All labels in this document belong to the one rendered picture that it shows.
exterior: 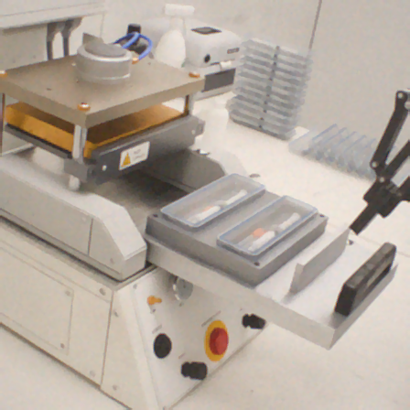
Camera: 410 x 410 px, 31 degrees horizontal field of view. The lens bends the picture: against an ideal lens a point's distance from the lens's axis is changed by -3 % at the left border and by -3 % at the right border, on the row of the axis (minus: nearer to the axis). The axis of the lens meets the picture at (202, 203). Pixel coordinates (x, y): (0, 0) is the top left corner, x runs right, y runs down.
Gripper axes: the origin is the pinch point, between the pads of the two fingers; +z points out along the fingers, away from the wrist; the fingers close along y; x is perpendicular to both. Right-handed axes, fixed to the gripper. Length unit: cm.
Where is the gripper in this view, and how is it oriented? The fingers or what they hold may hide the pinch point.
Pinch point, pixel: (373, 208)
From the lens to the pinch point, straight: 90.7
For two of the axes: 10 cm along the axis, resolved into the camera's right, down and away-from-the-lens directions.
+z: -4.9, 6.9, 5.3
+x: 5.3, -2.5, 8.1
